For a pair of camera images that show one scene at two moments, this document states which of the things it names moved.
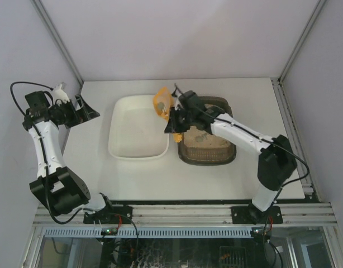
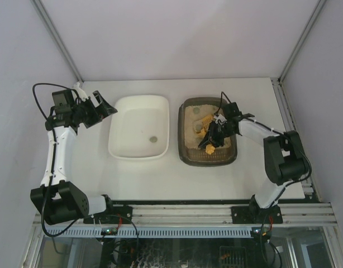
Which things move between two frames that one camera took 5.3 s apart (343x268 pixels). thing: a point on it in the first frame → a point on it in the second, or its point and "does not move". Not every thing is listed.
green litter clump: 160,105 → 153,139
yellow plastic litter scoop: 162,101 → 205,124
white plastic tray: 137,128 does not move
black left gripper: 75,111 → 94,113
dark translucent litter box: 198,147 does not move
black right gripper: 174,121 → 218,132
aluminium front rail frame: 321,214 does not move
